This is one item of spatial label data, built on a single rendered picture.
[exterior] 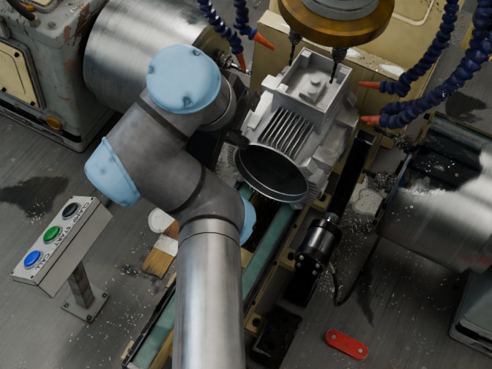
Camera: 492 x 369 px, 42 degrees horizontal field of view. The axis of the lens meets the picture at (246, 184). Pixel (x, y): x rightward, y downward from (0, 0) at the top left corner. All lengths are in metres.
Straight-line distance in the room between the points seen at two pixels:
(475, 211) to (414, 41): 0.37
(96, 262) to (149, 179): 0.62
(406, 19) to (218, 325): 0.78
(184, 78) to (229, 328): 0.27
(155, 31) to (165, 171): 0.50
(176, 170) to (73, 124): 0.68
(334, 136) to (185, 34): 0.33
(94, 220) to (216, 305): 0.44
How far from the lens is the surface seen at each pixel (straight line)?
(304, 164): 1.11
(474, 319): 1.28
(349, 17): 0.98
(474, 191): 1.09
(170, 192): 0.74
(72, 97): 1.33
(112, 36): 1.21
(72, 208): 1.08
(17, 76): 1.37
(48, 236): 1.06
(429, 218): 1.10
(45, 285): 1.03
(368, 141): 0.96
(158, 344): 1.14
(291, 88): 1.17
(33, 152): 1.49
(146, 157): 0.72
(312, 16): 0.98
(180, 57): 0.70
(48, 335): 1.29
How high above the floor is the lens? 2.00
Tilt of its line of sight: 58 degrees down
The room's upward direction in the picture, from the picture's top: 9 degrees clockwise
